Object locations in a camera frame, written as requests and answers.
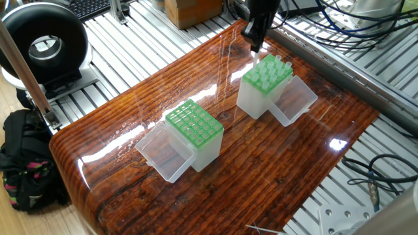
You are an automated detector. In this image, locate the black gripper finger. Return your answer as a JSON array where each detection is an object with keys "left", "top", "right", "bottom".
[
  {"left": 259, "top": 23, "right": 271, "bottom": 48},
  {"left": 243, "top": 20, "right": 260, "bottom": 52}
]

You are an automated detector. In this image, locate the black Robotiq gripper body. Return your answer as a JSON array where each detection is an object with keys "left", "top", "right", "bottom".
[{"left": 247, "top": 0, "right": 283, "bottom": 28}]

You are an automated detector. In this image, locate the clear green-rack pipette tip box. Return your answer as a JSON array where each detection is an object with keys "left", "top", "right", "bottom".
[
  {"left": 236, "top": 54, "right": 319, "bottom": 127},
  {"left": 135, "top": 100, "right": 225, "bottom": 183}
]

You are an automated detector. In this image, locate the brown cardboard box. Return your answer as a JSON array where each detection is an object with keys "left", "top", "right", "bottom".
[{"left": 163, "top": 0, "right": 225, "bottom": 31}]

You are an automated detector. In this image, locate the black keyboard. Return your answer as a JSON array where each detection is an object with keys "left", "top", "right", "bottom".
[{"left": 65, "top": 0, "right": 113, "bottom": 19}]

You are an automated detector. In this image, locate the brown wooden pole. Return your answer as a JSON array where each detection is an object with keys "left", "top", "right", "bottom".
[{"left": 0, "top": 26, "right": 58, "bottom": 130}]

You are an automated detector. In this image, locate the black backpack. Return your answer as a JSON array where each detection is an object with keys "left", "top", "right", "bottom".
[{"left": 0, "top": 109, "right": 71, "bottom": 212}]

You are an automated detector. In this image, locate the black cable bundle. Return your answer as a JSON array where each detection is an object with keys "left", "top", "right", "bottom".
[{"left": 281, "top": 0, "right": 418, "bottom": 50}]

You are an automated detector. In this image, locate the black cable with connector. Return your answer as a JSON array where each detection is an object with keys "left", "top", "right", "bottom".
[{"left": 341, "top": 153, "right": 418, "bottom": 211}]

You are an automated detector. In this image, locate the silver robot mount plate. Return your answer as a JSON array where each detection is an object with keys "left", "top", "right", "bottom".
[{"left": 319, "top": 204, "right": 393, "bottom": 235}]

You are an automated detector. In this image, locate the black ring light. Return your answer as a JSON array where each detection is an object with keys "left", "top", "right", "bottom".
[{"left": 0, "top": 3, "right": 89, "bottom": 100}]

